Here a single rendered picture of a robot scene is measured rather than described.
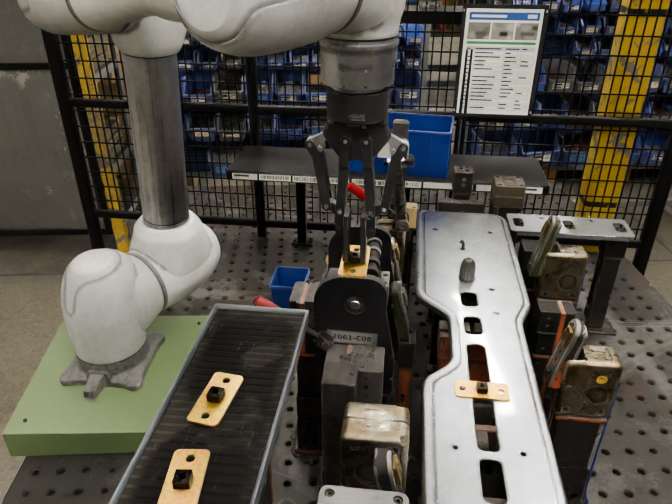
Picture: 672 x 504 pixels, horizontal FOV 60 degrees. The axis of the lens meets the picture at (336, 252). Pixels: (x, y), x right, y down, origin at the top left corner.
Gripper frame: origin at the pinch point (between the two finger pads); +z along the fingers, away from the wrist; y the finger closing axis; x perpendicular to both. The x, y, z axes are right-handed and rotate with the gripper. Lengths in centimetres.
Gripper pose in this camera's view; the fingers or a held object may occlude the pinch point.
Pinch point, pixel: (355, 235)
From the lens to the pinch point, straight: 80.1
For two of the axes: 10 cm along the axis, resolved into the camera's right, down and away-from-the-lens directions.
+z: 0.0, 8.7, 5.0
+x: 1.3, -4.9, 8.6
